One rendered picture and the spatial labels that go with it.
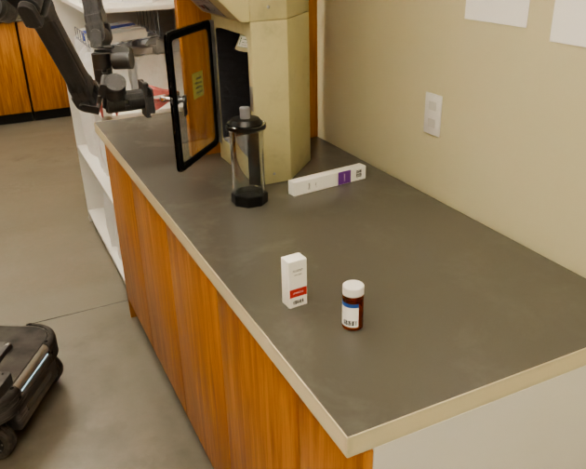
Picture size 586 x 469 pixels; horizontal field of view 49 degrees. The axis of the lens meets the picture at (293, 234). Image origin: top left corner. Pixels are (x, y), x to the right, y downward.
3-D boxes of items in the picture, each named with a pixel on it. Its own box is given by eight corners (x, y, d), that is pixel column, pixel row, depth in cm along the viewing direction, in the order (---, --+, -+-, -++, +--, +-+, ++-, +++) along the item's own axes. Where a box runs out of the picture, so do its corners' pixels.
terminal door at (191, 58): (219, 143, 216) (209, 19, 199) (179, 174, 189) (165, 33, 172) (217, 143, 216) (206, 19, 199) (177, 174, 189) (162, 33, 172)
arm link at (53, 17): (20, -30, 148) (9, 6, 144) (45, -30, 148) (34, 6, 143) (85, 87, 187) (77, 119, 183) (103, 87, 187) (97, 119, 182)
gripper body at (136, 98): (149, 82, 183) (123, 85, 180) (153, 117, 187) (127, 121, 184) (143, 78, 188) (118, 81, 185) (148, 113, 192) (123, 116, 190)
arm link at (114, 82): (84, 86, 185) (78, 111, 182) (84, 60, 175) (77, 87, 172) (126, 94, 188) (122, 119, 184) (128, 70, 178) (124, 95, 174)
